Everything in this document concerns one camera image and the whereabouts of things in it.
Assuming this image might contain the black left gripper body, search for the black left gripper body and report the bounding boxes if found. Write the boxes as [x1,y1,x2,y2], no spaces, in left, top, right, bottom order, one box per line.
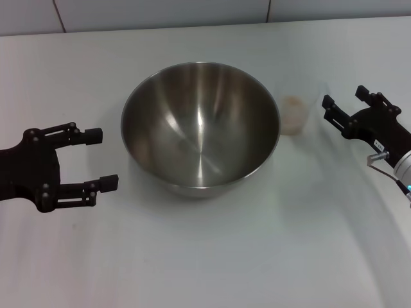
[0,128,62,214]

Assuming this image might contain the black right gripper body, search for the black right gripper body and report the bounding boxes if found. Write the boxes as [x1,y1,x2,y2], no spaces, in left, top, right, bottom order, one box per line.
[344,107,411,168]

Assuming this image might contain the transparent plastic measuring cup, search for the transparent plastic measuring cup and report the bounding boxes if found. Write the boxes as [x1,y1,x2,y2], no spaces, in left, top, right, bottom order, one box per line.
[279,81,332,138]

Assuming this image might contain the white rice grains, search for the white rice grains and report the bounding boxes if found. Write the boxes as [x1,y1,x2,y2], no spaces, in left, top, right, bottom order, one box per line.
[282,95,308,135]

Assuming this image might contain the stainless steel mixing bowl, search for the stainless steel mixing bowl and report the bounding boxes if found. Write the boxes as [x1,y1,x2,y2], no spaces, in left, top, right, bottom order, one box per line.
[120,60,282,199]

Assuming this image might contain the right wrist cable with plug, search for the right wrist cable with plug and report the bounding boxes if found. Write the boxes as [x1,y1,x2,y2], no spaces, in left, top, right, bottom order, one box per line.
[367,150,411,209]

